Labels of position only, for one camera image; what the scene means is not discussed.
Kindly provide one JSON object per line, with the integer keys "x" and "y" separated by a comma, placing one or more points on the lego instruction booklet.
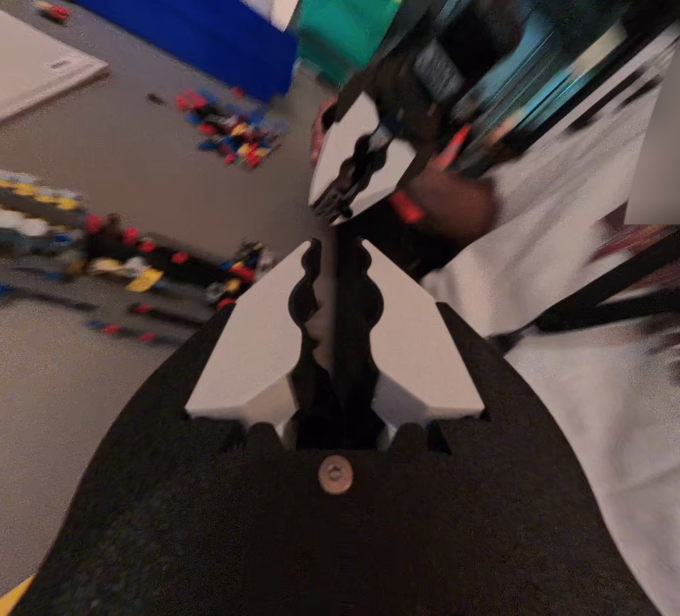
{"x": 37, "y": 69}

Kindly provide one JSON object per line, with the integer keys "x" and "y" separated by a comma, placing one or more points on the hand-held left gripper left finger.
{"x": 249, "y": 356}

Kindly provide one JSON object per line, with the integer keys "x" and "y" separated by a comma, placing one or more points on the grey lego car chassis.
{"x": 133, "y": 260}

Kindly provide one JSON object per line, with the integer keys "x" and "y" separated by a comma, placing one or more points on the blue plastic bin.
{"x": 159, "y": 5}

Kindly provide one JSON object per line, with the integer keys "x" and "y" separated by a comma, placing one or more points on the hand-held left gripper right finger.
{"x": 419, "y": 356}

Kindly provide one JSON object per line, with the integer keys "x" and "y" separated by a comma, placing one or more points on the red lego pin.
{"x": 61, "y": 15}

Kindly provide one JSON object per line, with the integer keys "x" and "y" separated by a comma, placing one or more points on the person's right hand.
{"x": 457, "y": 207}

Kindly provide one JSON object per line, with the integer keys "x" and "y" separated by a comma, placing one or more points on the person in white shirt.
{"x": 558, "y": 414}

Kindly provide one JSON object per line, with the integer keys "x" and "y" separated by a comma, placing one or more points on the pile of small lego pieces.
{"x": 233, "y": 133}

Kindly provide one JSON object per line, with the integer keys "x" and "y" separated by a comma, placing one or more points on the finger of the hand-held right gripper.
{"x": 340, "y": 143}
{"x": 388, "y": 175}

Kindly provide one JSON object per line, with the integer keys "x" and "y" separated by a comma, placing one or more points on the green plastic bin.
{"x": 345, "y": 16}

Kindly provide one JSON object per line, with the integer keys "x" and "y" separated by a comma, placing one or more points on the black lego pin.
{"x": 155, "y": 99}

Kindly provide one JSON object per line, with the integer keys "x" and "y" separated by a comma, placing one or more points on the dark grey lego connector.
{"x": 334, "y": 202}

